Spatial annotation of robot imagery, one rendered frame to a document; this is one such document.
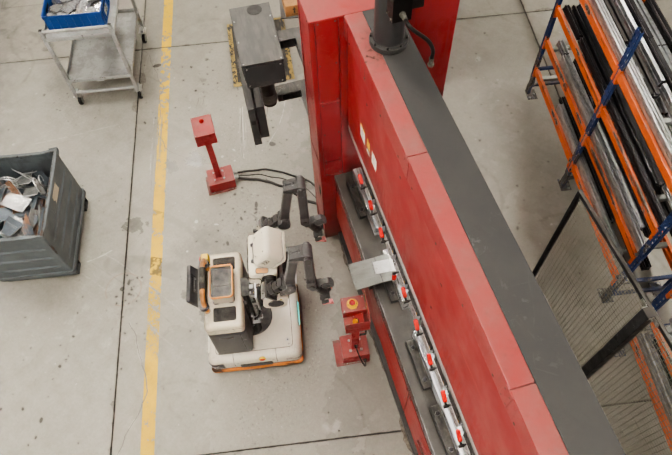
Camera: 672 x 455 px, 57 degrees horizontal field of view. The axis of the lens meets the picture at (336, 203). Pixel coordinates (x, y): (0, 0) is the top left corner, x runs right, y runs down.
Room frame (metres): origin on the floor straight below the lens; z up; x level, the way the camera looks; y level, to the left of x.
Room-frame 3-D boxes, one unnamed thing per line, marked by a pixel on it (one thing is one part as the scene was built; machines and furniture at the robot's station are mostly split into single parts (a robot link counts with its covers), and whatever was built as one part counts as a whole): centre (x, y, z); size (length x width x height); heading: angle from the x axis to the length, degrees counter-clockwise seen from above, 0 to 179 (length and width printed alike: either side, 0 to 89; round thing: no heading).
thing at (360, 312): (1.51, -0.09, 0.75); 0.20 x 0.16 x 0.18; 7
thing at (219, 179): (3.07, 1.00, 0.41); 0.25 x 0.20 x 0.83; 104
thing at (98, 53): (4.50, 2.15, 0.47); 0.90 x 0.66 x 0.95; 4
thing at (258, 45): (2.81, 0.43, 1.53); 0.51 x 0.25 x 0.85; 11
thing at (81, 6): (4.33, 2.15, 0.92); 0.50 x 0.36 x 0.18; 94
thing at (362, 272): (1.68, -0.21, 1.00); 0.26 x 0.18 x 0.01; 104
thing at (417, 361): (1.11, -0.44, 0.89); 0.30 x 0.05 x 0.03; 14
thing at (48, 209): (2.58, 2.41, 0.36); 0.80 x 0.60 x 0.72; 4
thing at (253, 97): (2.75, 0.50, 1.42); 0.45 x 0.12 x 0.36; 11
